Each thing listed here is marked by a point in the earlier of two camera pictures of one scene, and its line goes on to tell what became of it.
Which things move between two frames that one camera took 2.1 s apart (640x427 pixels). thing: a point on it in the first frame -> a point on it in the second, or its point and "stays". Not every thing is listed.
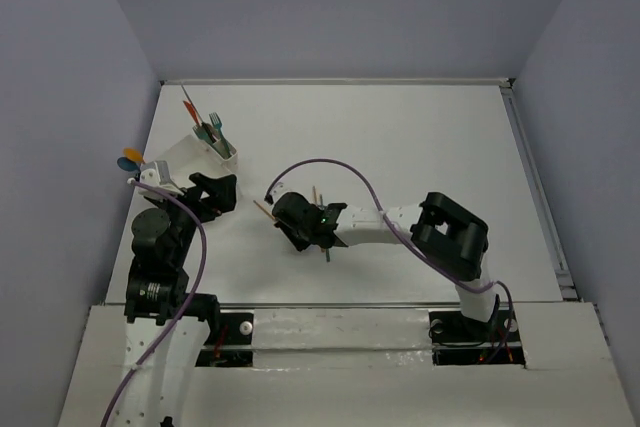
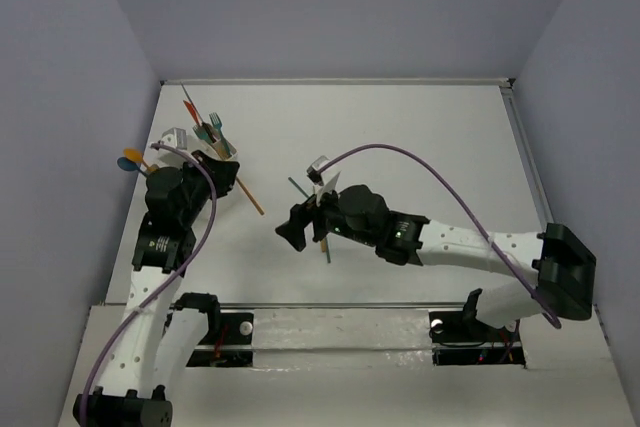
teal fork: [202, 133] stays
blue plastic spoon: [127, 164] stays
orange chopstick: [265, 210] -> [257, 206]
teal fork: [217, 123] stays
